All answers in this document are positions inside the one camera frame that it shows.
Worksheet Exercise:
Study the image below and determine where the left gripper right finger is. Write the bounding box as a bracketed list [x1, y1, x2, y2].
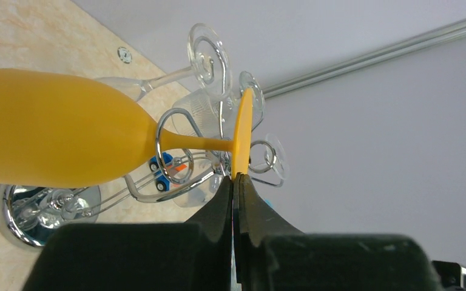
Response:
[232, 174, 442, 290]

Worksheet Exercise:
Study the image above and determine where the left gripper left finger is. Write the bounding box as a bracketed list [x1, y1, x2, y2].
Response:
[23, 178, 233, 290]

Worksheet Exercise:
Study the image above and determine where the clear wine glass front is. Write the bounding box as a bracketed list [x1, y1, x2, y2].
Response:
[12, 186, 101, 230]

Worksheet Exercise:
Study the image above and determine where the clear wine glass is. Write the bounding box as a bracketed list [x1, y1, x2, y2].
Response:
[257, 133, 290, 180]
[12, 186, 101, 230]
[96, 23, 232, 102]
[172, 71, 265, 139]

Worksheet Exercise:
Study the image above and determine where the orange wine glass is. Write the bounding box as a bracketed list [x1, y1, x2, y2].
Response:
[0, 69, 253, 188]

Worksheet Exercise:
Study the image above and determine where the clear wine glass back right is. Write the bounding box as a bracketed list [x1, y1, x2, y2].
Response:
[257, 133, 290, 180]

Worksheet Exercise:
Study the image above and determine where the clear wine glass back middle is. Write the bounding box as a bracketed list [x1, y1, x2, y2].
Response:
[172, 71, 265, 139]

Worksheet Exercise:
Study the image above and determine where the clear wine glass back left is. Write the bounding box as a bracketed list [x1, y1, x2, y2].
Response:
[96, 23, 232, 102]

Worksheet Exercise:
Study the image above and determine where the blue and orange toy car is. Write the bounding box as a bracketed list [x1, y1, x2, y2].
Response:
[148, 152, 188, 192]

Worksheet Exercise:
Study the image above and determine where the aluminium corner profile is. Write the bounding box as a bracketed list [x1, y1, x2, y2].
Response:
[263, 18, 466, 99]

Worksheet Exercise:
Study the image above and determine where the chrome wire wine glass rack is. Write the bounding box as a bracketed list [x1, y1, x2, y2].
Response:
[0, 36, 285, 249]

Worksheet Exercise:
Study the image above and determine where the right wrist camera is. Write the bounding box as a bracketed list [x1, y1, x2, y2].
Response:
[432, 261, 466, 290]

